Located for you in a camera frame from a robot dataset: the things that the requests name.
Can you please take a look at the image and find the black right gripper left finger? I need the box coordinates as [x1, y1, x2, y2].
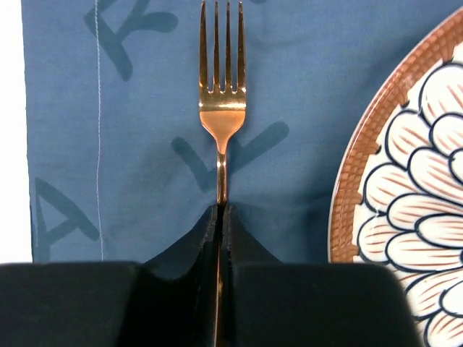
[1, 207, 218, 346]

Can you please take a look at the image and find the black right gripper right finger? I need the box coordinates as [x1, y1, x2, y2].
[218, 206, 420, 346]

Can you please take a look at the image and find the blue letter-print cloth placemat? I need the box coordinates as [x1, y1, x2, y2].
[22, 1, 462, 263]

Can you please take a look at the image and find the floral plate with brown rim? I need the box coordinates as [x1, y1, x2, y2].
[328, 10, 462, 346]

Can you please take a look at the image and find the copper fork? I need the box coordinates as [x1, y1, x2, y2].
[198, 1, 247, 346]

